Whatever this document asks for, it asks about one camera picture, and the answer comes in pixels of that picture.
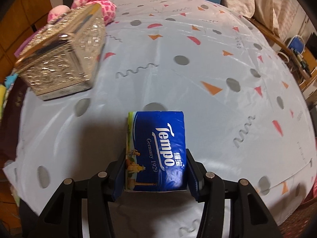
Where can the ornate silver tissue box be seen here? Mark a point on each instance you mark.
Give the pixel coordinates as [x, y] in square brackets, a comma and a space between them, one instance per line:
[63, 57]

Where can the pink patterned curtain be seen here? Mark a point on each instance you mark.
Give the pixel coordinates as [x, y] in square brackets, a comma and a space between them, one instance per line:
[284, 18]

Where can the wooden bench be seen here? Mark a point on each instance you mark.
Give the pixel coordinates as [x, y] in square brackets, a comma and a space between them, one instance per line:
[274, 38]

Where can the pink spotted plush toy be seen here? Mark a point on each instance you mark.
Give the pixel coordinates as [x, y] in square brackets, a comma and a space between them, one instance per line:
[108, 9]

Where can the patterned plastic tablecloth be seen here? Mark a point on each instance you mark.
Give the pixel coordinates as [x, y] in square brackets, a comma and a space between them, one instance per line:
[246, 121]

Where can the large blue plush monster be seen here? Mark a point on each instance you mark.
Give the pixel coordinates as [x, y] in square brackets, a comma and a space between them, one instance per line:
[9, 80]

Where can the wooden wardrobe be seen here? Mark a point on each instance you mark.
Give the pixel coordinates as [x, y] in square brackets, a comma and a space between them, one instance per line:
[19, 20]

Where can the blue folding chair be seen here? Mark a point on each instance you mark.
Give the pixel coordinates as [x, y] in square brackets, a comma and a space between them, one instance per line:
[296, 43]

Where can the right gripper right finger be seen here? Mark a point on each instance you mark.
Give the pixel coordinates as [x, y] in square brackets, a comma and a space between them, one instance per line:
[194, 178]

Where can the blue Tempo tissue pack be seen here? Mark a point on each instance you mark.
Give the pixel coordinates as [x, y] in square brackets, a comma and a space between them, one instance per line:
[155, 151]

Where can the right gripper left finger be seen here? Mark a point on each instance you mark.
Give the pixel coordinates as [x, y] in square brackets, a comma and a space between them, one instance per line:
[116, 178]

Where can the yellow sponge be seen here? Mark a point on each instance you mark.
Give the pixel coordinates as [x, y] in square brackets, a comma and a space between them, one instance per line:
[3, 91]

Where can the wicker rattan chair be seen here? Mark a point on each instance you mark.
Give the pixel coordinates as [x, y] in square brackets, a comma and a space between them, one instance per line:
[302, 222]

